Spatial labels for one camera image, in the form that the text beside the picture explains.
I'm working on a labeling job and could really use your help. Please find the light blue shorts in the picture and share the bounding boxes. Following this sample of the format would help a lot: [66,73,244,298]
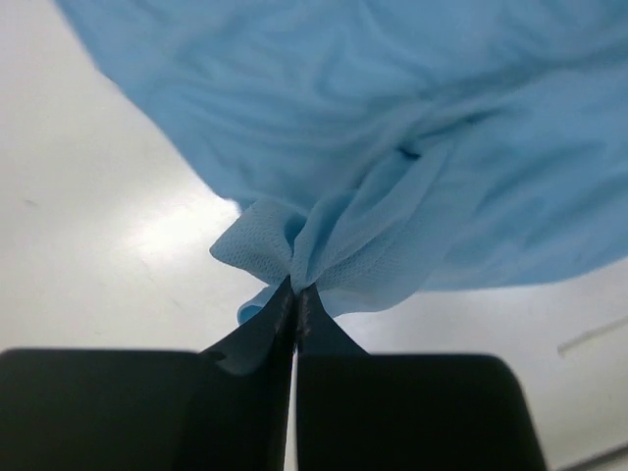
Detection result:
[58,1,627,322]

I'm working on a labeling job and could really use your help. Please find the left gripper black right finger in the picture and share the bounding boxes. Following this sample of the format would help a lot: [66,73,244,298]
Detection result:
[296,287,547,470]

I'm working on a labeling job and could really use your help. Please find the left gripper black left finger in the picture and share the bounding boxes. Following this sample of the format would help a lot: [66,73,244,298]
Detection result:
[1,282,294,470]

